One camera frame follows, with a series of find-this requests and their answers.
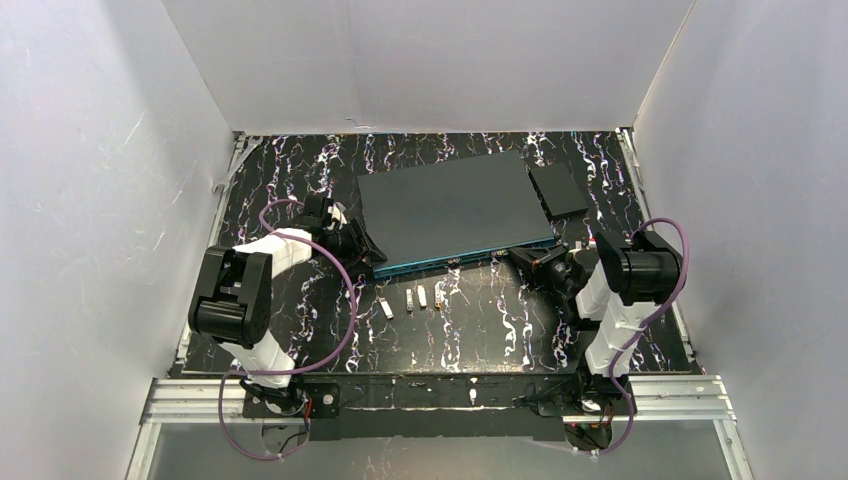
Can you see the large teal network switch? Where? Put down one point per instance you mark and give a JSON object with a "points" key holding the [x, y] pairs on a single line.
{"points": [[456, 211]]}

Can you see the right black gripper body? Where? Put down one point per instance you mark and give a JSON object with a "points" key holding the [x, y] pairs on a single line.
{"points": [[539, 265]]}

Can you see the aluminium front rail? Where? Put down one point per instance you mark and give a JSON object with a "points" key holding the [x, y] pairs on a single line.
{"points": [[656, 397]]}

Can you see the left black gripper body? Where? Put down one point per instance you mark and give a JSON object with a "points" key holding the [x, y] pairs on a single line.
{"points": [[357, 241]]}

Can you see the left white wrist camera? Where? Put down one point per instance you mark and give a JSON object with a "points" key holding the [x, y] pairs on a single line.
{"points": [[338, 219]]}

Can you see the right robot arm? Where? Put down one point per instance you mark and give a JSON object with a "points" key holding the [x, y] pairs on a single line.
{"points": [[614, 287]]}

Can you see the metal wrench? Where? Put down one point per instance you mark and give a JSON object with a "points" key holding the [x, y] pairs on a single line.
{"points": [[244, 147]]}

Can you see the small black network switch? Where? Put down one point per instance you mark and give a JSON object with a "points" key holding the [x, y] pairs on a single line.
{"points": [[559, 194]]}

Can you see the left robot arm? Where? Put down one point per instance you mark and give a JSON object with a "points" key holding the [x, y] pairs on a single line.
{"points": [[232, 298]]}

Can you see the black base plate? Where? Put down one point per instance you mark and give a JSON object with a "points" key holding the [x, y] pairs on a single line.
{"points": [[596, 433]]}

